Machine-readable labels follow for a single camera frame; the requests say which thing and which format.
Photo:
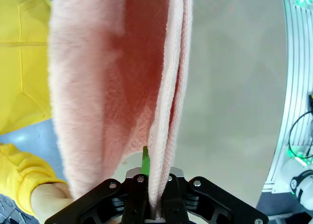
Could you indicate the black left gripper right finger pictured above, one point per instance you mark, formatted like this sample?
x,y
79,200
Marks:
x,y
207,199

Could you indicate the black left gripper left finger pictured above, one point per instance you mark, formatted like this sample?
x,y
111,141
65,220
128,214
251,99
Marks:
x,y
97,199

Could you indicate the pink terry towel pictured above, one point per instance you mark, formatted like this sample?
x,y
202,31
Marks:
x,y
105,87

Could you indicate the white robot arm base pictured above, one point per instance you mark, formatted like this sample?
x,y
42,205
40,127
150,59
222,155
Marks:
x,y
303,187

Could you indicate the person's right forearm yellow sleeve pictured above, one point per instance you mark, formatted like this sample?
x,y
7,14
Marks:
x,y
22,170

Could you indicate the person's right hand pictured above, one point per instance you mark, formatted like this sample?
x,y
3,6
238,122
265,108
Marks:
x,y
49,199

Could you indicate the person's torso yellow hoodie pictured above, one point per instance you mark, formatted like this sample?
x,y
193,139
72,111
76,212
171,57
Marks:
x,y
22,62

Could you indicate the aluminium frame rail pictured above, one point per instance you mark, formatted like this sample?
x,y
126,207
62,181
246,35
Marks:
x,y
296,62

